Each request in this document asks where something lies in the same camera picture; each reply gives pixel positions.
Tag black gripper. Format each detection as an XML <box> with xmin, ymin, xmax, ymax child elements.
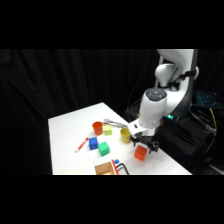
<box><xmin>130</xmin><ymin>127</ymin><xmax>161</xmax><ymax>155</ymax></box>

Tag red cube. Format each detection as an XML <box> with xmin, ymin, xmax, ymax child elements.
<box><xmin>134</xmin><ymin>145</ymin><xmax>148</xmax><ymax>162</ymax></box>

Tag light green cube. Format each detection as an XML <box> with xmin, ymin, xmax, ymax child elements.
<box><xmin>103</xmin><ymin>124</ymin><xmax>113</xmax><ymax>137</ymax></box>

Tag blue cube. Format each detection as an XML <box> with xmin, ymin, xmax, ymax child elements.
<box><xmin>88</xmin><ymin>136</ymin><xmax>99</xmax><ymax>151</ymax></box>

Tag yellow cup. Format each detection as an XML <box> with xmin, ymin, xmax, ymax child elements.
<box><xmin>119</xmin><ymin>127</ymin><xmax>133</xmax><ymax>145</ymax></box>

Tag black cloth covered stand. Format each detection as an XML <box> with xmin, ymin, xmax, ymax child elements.
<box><xmin>123</xmin><ymin>99</ymin><xmax>224</xmax><ymax>175</ymax></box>

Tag silver metal tongs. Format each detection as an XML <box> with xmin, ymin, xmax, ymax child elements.
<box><xmin>103</xmin><ymin>118</ymin><xmax>130</xmax><ymax>129</ymax></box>

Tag wooden box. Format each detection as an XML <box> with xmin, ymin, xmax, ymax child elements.
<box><xmin>94</xmin><ymin>160</ymin><xmax>118</xmax><ymax>176</ymax></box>

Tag orange cup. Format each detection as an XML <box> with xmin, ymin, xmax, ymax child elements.
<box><xmin>91</xmin><ymin>121</ymin><xmax>104</xmax><ymax>136</ymax></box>

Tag red and white marker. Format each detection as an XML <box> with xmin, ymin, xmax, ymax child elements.
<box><xmin>74</xmin><ymin>136</ymin><xmax>90</xmax><ymax>153</ymax></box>

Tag beige flat board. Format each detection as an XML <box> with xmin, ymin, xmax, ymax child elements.
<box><xmin>56</xmin><ymin>169</ymin><xmax>97</xmax><ymax>176</ymax></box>

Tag blue lit keyboard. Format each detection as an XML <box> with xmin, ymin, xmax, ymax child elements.
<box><xmin>195</xmin><ymin>91</ymin><xmax>218</xmax><ymax>108</ymax></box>

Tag black curtain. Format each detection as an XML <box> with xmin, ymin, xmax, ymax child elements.
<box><xmin>0</xmin><ymin>49</ymin><xmax>224</xmax><ymax>176</ymax></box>

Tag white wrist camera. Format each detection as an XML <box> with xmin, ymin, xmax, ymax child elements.
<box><xmin>127</xmin><ymin>120</ymin><xmax>144</xmax><ymax>134</ymax></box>

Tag black and red handle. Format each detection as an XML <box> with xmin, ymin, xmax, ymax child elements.
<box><xmin>114</xmin><ymin>162</ymin><xmax>131</xmax><ymax>176</ymax></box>

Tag yellow cable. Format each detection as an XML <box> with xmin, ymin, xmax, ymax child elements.
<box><xmin>208</xmin><ymin>107</ymin><xmax>218</xmax><ymax>137</ymax></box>

